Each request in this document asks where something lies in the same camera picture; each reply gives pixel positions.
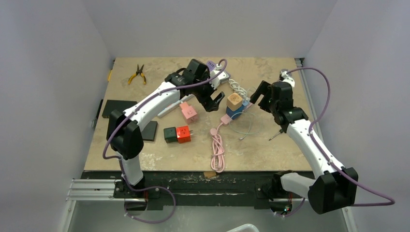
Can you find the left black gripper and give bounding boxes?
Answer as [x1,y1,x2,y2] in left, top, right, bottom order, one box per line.
[192,72,224,112]

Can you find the pink power strip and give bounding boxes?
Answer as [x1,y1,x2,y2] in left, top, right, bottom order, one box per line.
[221,102,253,125]

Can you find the orange cube adapter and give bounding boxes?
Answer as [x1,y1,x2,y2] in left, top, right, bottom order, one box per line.
[226,93,243,111]

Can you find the pink plug adapter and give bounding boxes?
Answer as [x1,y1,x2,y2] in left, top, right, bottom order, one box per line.
[179,102,198,124]

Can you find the red cube adapter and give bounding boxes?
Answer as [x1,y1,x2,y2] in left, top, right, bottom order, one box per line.
[176,125,191,144]

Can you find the black box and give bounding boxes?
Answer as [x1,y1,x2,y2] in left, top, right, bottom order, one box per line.
[141,121,158,142]
[102,100,137,118]

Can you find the yellow black needle-nose pliers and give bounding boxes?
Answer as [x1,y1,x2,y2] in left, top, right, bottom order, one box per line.
[127,64,146,85]

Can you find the blue cube adapter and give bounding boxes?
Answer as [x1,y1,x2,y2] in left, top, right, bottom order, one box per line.
[226,105,245,120]

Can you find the white power strip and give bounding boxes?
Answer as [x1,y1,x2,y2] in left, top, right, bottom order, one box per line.
[157,94,194,118]

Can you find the green cube adapter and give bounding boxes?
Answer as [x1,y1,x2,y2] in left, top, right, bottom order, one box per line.
[163,127,177,143]

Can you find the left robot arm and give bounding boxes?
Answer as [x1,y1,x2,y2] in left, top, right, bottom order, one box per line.
[102,58,227,198]

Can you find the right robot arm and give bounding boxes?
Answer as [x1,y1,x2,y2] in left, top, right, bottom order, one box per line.
[250,81,358,214]

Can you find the purple socket base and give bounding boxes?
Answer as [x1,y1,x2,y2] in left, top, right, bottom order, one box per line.
[206,60,217,72]

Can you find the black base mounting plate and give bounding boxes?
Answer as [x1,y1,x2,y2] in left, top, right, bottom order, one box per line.
[80,171,316,211]

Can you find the light blue USB cable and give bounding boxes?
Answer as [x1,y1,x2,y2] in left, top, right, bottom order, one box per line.
[229,110,262,142]

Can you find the white coiled power cord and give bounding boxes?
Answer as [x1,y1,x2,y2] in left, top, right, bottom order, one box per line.
[228,78,252,100]

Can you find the pink coiled power cord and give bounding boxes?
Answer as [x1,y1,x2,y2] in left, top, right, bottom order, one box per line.
[209,123,226,174]

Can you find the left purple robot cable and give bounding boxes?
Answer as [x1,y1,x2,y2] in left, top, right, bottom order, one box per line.
[102,58,228,224]

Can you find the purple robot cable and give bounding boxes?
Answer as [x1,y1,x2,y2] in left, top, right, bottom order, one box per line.
[102,58,228,224]
[274,67,395,218]

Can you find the aluminium frame rail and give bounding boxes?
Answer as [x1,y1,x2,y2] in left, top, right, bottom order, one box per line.
[68,178,287,206]

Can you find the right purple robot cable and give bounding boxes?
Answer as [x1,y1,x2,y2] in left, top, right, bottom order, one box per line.
[274,67,395,218]

